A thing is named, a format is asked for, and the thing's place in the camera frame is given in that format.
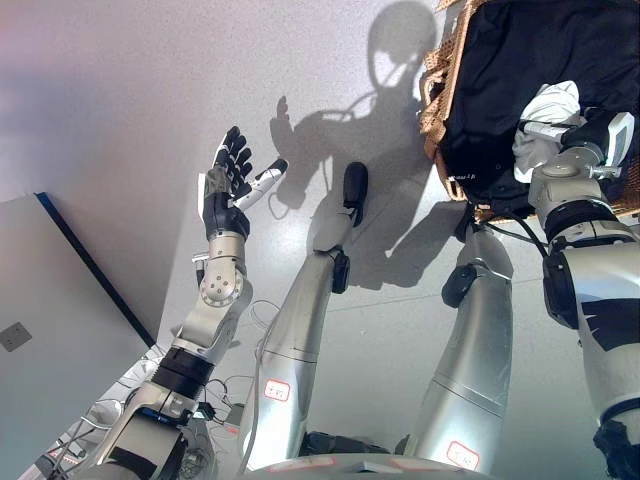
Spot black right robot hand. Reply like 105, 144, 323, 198
519, 106, 637, 169

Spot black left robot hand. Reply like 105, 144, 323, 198
198, 125, 290, 241

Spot white cloth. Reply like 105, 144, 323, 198
513, 79, 589, 184

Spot black clothes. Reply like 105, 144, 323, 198
439, 0, 640, 211

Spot brown woven laundry basket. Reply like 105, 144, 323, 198
417, 0, 640, 225

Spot silver left robot leg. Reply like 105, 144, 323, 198
238, 162, 371, 472

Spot silver robot leg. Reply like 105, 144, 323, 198
238, 162, 371, 472
403, 214, 516, 472

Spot dark baseboard strip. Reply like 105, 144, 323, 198
33, 191, 157, 347

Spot silver right robot leg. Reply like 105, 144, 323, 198
403, 214, 516, 472

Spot grey robot torso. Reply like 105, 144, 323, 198
247, 452, 484, 480

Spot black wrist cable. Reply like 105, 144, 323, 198
469, 212, 552, 257

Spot white thin cable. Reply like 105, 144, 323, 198
234, 298, 284, 476

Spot white wall socket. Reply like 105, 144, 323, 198
0, 322, 33, 353

